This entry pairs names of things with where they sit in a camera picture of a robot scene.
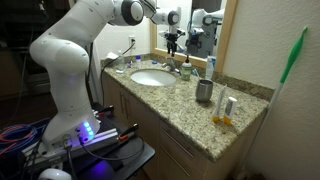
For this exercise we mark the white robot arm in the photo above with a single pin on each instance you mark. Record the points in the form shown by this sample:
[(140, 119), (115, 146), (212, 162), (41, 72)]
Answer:
[(61, 51)]

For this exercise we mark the white wall outlet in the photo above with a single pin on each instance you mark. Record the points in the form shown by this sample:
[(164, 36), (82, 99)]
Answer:
[(132, 42)]

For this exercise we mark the blue toothbrush in cup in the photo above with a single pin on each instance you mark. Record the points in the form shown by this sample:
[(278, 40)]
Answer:
[(195, 72)]

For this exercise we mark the white toothpaste tube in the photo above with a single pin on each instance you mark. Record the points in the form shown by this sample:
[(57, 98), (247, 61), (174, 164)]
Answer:
[(210, 65)]

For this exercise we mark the chrome sink faucet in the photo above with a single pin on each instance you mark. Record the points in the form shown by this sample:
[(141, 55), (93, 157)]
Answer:
[(170, 63)]

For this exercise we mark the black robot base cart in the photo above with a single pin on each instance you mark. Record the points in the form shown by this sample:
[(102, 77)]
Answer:
[(118, 161)]

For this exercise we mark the steel tumbler cup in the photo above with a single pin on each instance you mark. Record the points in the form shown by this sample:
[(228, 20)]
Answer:
[(204, 90)]

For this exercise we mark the small white bottle blue cap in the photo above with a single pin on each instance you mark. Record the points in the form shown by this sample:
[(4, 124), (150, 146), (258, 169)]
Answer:
[(138, 61)]

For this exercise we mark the white oval sink basin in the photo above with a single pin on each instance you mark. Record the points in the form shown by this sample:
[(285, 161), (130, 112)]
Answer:
[(151, 77)]

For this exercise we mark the clear plastic water bottle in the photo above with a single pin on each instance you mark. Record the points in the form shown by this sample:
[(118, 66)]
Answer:
[(120, 66)]

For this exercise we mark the white lotion tube yellow cap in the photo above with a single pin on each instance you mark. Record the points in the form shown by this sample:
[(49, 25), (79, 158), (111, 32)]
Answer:
[(229, 110)]

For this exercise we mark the wooden vanity cabinet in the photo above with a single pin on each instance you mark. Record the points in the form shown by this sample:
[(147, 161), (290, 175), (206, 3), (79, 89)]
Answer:
[(188, 144)]

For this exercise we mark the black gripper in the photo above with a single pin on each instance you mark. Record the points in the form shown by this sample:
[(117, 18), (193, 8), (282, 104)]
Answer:
[(171, 36)]

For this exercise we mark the green soap pump bottle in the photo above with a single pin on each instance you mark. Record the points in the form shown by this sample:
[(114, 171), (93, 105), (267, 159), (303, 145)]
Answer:
[(186, 70)]

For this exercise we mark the wood framed mirror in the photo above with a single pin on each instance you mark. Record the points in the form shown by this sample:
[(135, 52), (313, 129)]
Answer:
[(224, 37)]

